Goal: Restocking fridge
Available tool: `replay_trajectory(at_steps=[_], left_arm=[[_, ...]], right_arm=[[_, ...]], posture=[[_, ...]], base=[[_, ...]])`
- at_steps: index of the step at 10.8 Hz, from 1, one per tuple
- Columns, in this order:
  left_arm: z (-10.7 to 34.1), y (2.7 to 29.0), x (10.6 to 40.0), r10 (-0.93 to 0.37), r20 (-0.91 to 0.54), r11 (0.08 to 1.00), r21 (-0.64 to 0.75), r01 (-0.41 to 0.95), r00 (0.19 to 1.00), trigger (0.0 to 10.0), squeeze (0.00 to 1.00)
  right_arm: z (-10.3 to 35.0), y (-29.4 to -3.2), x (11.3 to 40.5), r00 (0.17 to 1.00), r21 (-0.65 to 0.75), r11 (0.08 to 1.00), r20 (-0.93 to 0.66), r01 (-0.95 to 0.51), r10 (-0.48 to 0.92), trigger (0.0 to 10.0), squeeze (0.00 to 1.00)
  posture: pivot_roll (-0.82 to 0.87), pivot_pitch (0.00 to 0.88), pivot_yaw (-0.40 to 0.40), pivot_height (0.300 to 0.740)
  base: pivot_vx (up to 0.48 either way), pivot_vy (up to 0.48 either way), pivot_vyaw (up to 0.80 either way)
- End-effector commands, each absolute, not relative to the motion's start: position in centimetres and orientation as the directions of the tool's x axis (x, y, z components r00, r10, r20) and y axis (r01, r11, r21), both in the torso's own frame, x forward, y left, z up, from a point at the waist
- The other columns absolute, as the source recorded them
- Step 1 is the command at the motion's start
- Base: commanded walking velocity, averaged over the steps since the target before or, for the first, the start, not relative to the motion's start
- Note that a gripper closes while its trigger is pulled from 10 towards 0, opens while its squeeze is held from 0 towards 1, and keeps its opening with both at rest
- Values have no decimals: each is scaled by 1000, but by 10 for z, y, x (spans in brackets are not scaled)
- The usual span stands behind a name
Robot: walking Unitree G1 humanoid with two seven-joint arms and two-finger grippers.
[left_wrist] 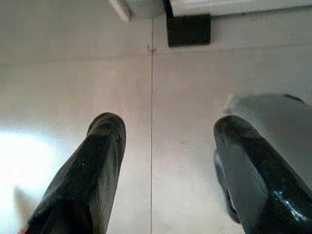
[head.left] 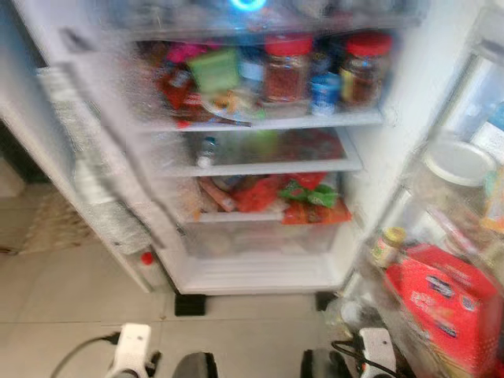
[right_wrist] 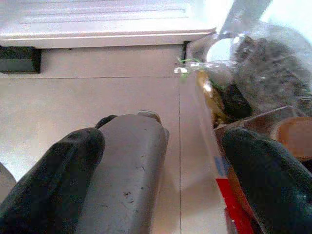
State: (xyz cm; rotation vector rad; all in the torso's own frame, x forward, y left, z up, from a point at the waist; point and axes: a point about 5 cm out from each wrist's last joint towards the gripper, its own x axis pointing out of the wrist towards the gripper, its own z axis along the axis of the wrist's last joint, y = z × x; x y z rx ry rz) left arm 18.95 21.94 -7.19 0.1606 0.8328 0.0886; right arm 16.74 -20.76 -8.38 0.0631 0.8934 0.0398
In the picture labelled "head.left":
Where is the yellow cap sauce bottle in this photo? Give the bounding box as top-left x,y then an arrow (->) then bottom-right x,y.
369,226 -> 407,269

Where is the green snack packet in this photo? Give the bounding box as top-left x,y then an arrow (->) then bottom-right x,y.
279,179 -> 340,208

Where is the crumpled red food bag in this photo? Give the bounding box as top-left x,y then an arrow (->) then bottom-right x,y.
235,176 -> 289,213

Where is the red-lid jar with yellow label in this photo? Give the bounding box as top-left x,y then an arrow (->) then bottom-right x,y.
339,32 -> 393,109

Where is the small clear water bottle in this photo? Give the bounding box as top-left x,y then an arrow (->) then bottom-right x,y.
196,135 -> 218,169

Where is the red printed carton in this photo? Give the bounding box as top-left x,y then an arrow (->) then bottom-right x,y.
384,243 -> 504,376

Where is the white jug with red cap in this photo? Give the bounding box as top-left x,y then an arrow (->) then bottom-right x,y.
135,250 -> 171,291

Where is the long sausage packet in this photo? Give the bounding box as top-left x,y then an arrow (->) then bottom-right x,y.
198,179 -> 238,214

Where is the green plastic food box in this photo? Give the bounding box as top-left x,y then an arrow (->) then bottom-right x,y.
187,48 -> 242,95

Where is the white-edged glass fridge shelf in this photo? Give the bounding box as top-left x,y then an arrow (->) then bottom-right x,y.
161,153 -> 364,179
184,208 -> 352,230
145,109 -> 386,134

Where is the clear bubble wrap roll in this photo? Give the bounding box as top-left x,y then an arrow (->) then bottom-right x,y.
39,66 -> 151,254

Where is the orange-red flat packet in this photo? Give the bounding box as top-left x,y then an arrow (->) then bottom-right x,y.
281,200 -> 354,226

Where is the white interior black door fridge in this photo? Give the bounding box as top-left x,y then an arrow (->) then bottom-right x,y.
11,0 -> 443,297

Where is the blue drink can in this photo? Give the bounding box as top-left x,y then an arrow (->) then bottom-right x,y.
309,72 -> 342,117

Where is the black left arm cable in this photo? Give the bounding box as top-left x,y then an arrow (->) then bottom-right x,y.
50,334 -> 121,378

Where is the red-lid jar of chili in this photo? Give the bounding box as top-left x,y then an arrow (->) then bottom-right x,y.
261,35 -> 315,106

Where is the red snack packet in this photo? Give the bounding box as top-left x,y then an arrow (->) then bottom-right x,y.
161,62 -> 198,120

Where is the orange printed food packet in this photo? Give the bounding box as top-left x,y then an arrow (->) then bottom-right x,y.
480,165 -> 504,234

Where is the white lid round container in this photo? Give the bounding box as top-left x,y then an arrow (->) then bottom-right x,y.
421,137 -> 498,191

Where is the white plate of food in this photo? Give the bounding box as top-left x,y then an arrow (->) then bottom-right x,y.
200,90 -> 265,124

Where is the black fridge foot block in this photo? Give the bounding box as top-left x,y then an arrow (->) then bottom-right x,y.
314,291 -> 339,313
174,293 -> 208,318

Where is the pink food packet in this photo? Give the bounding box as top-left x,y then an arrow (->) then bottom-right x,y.
165,43 -> 206,65

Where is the open fridge door with racks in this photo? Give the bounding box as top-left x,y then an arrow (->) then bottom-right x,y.
346,0 -> 504,378

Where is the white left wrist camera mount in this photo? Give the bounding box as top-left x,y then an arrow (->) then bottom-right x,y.
109,322 -> 153,378

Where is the clear crisper drawer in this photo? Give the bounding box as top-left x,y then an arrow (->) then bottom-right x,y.
180,220 -> 340,258

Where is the clear chiller compartment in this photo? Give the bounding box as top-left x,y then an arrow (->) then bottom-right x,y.
109,0 -> 431,41

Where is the blue packet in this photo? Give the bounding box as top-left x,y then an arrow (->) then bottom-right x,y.
487,102 -> 504,132

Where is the beige patterned floor rug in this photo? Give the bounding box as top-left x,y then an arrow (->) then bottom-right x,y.
19,188 -> 96,255

